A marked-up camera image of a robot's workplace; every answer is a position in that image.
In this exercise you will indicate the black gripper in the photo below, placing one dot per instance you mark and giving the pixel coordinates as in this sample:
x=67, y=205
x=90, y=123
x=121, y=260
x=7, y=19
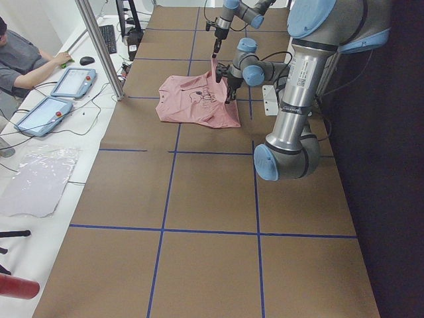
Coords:
x=232, y=83
x=218, y=34

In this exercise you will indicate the pink printed t-shirt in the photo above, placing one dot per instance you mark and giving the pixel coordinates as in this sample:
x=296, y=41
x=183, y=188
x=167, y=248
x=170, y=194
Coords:
x=197, y=99

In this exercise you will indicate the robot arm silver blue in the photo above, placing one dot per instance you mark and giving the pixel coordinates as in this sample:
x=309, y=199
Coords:
x=318, y=29
x=252, y=16

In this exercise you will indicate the person's hand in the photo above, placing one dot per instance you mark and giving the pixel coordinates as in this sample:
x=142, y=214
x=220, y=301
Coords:
x=62, y=58

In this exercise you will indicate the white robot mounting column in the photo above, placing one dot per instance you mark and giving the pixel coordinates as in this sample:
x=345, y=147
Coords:
x=270, y=99

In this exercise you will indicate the black device on desk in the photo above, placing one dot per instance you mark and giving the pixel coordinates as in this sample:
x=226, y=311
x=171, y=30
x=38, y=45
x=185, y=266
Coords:
x=132, y=40

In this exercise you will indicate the black keyboard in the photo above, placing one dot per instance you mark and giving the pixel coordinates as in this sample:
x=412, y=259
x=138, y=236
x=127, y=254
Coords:
x=108, y=34

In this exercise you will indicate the black computer mouse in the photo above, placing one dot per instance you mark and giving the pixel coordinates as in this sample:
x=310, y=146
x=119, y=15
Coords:
x=86, y=60

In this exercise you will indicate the brown paper table cover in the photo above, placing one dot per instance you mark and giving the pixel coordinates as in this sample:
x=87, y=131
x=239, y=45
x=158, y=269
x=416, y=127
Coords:
x=173, y=220

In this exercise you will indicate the upper blue teach pendant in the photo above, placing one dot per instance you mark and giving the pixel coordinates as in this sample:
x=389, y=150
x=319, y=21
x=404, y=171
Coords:
x=74, y=83

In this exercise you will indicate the blue teach pendant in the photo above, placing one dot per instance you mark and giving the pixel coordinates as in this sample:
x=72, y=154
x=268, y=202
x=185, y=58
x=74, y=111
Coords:
x=74, y=83
x=44, y=117

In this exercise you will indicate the lower blue teach pendant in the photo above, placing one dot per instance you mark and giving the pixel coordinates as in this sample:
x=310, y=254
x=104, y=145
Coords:
x=44, y=117

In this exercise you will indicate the seated person grey shirt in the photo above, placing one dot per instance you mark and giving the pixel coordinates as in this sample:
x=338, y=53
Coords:
x=23, y=65

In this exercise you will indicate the clear plastic bag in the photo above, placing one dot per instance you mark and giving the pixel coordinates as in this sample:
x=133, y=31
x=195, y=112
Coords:
x=39, y=183

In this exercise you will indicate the black tripod leg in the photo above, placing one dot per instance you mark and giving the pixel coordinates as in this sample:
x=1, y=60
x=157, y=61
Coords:
x=7, y=234

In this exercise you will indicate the red cylinder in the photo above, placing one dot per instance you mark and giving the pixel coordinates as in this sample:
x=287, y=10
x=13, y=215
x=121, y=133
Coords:
x=18, y=288

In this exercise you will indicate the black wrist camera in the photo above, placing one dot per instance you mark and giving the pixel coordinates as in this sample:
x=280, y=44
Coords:
x=209, y=25
x=221, y=71

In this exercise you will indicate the aluminium frame post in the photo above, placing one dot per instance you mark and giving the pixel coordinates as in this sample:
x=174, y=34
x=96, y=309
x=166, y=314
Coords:
x=93, y=29

